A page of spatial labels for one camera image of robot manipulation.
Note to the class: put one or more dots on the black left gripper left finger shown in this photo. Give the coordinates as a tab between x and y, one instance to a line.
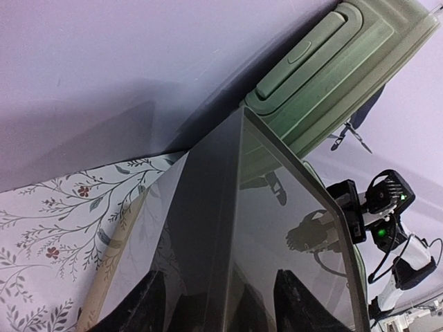
142	310

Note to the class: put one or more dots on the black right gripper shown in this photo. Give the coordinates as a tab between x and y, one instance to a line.
387	194

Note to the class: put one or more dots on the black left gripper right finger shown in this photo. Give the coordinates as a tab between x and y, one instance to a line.
298	310

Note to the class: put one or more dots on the drawer cabinet with dark top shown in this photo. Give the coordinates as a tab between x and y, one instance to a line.
220	223

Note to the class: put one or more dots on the green hard-shell suitcase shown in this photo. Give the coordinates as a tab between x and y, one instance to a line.
337	66

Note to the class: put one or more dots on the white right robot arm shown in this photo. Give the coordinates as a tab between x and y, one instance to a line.
406	258

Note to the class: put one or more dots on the floral white tablecloth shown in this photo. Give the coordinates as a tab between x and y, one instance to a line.
54	235

